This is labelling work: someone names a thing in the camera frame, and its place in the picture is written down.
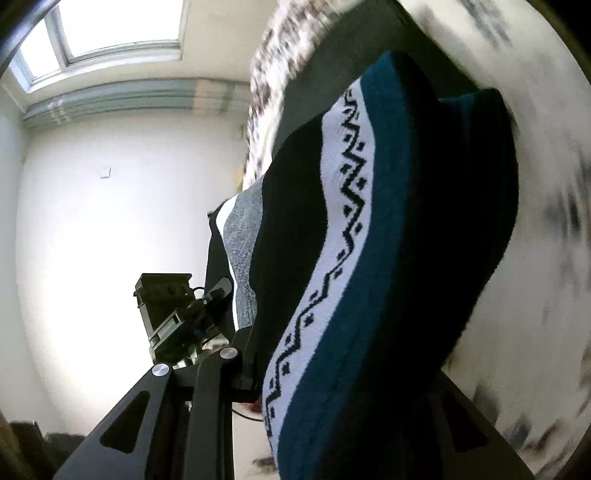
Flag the black teal patterned knit sweater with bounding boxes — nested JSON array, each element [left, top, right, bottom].
[[211, 51, 530, 479]]

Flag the floral cream bed blanket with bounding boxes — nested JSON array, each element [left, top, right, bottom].
[[242, 1, 590, 479]]

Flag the window with white frame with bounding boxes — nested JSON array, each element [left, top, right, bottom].
[[8, 0, 190, 94]]

